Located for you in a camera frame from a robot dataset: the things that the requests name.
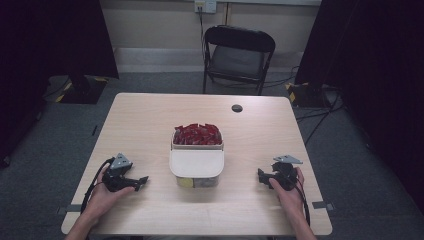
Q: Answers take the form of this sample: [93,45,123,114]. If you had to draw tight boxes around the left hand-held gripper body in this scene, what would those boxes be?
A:
[101,152,138,193]

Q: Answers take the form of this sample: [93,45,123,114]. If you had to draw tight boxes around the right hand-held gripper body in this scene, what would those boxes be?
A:
[270,154,304,192]

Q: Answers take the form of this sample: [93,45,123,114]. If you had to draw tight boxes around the white storage box with lid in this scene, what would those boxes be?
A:
[168,129,226,189]

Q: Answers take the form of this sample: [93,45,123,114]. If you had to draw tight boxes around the person's right hand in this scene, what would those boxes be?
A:
[268,166,306,219]

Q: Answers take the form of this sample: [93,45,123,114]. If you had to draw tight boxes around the person's left hand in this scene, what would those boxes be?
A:
[80,165,136,224]

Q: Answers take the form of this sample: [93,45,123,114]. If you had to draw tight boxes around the small yellow jelly cup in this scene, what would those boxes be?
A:
[176,177,195,188]

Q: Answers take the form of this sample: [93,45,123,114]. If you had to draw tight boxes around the grey tape strip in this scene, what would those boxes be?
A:
[311,200,335,212]
[55,203,83,215]

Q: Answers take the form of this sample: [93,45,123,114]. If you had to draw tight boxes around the pile of red packets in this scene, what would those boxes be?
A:
[173,122,223,146]

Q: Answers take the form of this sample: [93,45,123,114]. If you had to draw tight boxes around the black stand base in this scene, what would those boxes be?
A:
[59,74,110,105]
[285,81,332,109]

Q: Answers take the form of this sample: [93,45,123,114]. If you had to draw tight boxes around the black folding chair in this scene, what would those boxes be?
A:
[201,24,277,97]

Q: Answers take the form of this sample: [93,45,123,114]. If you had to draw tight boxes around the dark curtain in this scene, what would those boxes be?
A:
[0,0,120,164]
[294,0,424,214]

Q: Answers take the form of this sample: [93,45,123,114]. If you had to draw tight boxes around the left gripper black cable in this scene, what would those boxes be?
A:
[80,157,116,215]

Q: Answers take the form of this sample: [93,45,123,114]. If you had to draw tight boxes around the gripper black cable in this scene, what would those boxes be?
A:
[80,157,116,215]
[293,175,312,228]

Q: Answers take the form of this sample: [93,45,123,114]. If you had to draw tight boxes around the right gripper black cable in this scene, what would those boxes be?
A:
[293,175,312,228]

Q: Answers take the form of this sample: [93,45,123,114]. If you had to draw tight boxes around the black floor cables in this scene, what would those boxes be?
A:
[294,91,347,147]

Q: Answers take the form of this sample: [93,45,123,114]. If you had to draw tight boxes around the black power cable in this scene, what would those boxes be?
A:
[198,5,207,54]

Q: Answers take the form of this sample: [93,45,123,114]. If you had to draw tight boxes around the white wall outlet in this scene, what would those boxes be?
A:
[194,0,218,15]

